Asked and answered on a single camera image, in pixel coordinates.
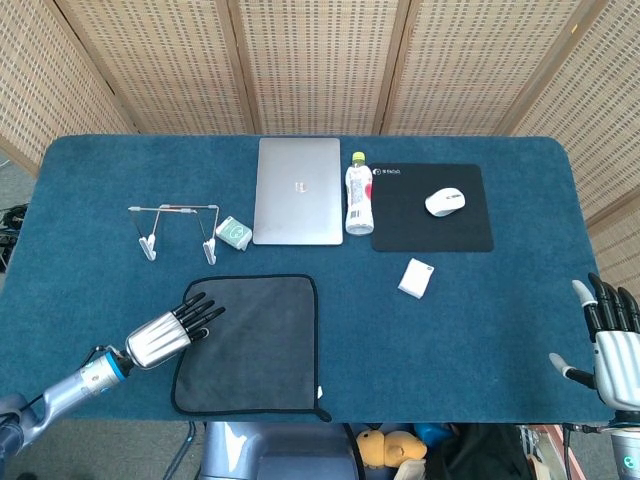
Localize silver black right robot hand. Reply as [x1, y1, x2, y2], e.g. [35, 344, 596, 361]
[548, 272, 640, 414]

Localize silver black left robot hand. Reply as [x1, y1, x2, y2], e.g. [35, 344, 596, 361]
[123, 292, 227, 371]

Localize grey and blue microfiber cloth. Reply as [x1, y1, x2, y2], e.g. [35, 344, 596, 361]
[170, 273, 333, 424]

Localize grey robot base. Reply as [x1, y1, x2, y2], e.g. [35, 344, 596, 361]
[198, 422, 361, 480]

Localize green tissue pack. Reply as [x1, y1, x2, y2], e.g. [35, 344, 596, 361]
[214, 215, 253, 252]

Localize blue carpet table cover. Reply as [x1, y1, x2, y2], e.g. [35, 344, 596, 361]
[0, 133, 615, 425]

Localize black bag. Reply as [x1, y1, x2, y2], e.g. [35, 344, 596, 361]
[424, 423, 531, 480]

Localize silver closed laptop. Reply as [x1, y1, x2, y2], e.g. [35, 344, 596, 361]
[252, 137, 345, 247]

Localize white tissue pack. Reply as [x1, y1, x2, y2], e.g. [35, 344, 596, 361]
[397, 257, 435, 300]

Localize white computer mouse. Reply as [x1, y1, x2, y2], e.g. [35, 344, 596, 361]
[424, 187, 467, 218]

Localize clear plastic bottle yellow cap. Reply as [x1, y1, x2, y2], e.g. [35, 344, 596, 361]
[344, 152, 375, 237]

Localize yellow plush toy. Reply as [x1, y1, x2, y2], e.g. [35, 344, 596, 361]
[355, 428, 429, 471]

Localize black mouse pad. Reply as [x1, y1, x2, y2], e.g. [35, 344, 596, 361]
[370, 162, 495, 254]

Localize woven wooden folding screen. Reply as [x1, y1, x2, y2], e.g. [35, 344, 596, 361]
[0, 0, 640, 296]

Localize metal wire laptop stand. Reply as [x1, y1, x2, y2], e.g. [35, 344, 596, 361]
[127, 203, 221, 266]

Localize black cable bundle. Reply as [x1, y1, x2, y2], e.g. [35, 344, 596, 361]
[0, 202, 29, 274]

